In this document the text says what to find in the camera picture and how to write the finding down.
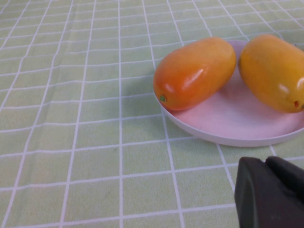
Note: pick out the yellow-orange toy mango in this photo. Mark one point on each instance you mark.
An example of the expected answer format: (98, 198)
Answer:
(270, 71)

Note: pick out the orange-red toy mango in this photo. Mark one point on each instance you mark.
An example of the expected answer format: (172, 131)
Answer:
(194, 73)

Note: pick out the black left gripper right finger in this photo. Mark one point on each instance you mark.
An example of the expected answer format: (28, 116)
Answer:
(287, 175)

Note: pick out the pink round plate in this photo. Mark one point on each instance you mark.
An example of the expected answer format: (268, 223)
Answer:
(237, 121)

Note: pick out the green checked tablecloth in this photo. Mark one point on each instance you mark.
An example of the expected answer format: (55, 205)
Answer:
(71, 118)

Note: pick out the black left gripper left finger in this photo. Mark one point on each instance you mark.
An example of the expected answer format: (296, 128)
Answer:
(256, 202)

